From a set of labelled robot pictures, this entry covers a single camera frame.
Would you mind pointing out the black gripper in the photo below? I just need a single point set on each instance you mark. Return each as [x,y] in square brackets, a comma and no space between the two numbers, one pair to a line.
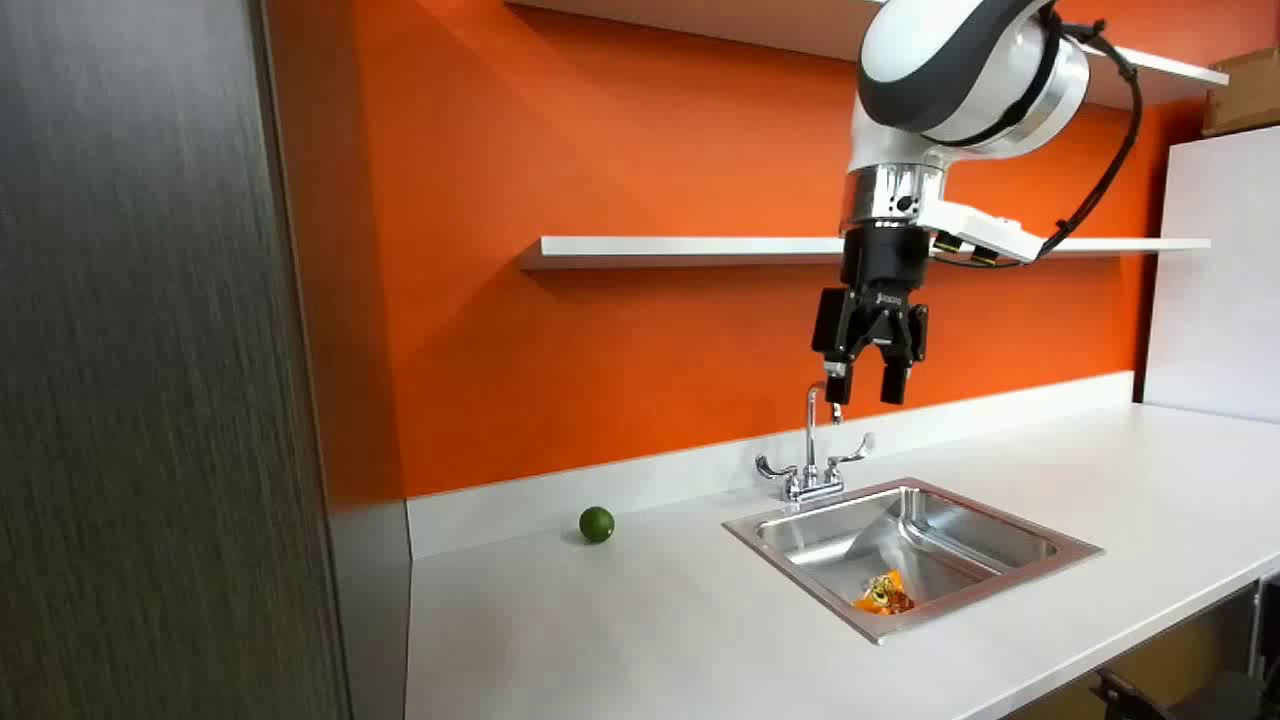
[881,260]

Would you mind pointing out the orange snack packet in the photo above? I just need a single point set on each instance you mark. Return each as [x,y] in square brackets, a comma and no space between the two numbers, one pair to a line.
[886,595]

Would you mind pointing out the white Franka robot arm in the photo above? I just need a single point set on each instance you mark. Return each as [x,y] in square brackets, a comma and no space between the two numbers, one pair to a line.
[961,53]

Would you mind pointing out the stainless steel sink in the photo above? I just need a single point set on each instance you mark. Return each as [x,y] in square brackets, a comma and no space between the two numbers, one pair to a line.
[945,535]

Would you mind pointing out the green lime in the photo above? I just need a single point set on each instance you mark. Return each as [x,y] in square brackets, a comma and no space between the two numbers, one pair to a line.
[596,525]

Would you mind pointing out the large white panel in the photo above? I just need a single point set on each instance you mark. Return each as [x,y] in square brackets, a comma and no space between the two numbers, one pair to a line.
[1223,280]

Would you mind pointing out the brown cardboard box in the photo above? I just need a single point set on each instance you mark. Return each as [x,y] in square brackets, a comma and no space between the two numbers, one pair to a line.
[1254,93]

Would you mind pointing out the dark wood cabinet panel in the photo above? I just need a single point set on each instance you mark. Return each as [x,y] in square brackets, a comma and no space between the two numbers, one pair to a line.
[133,401]

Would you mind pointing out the long white wall shelf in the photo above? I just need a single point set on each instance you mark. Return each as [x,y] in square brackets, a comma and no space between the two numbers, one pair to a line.
[665,250]

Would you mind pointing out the high white wall shelf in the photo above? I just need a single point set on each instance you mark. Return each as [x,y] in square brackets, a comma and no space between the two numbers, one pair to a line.
[801,27]

